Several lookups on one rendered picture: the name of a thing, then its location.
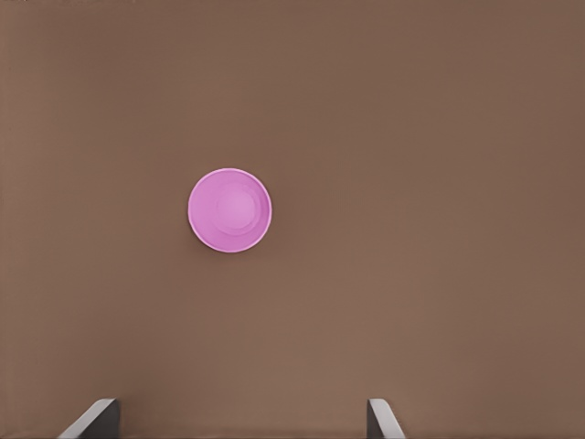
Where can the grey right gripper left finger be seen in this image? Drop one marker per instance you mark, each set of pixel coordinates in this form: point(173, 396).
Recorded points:
point(97, 421)

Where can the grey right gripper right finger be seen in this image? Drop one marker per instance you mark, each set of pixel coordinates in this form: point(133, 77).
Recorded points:
point(383, 421)

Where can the pink bowl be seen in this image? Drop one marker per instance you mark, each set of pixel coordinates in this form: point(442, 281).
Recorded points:
point(230, 210)

